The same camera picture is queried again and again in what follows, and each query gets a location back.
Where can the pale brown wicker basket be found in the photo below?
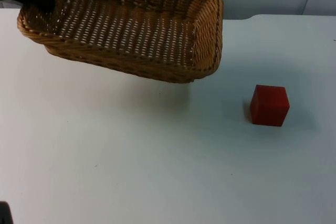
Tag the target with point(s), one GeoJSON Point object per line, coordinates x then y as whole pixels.
{"type": "Point", "coordinates": [136, 32]}

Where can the red cube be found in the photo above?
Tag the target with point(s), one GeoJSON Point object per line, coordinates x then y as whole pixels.
{"type": "Point", "coordinates": [269, 106]}

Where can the black blurred block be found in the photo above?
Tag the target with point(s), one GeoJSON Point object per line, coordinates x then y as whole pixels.
{"type": "Point", "coordinates": [5, 213]}

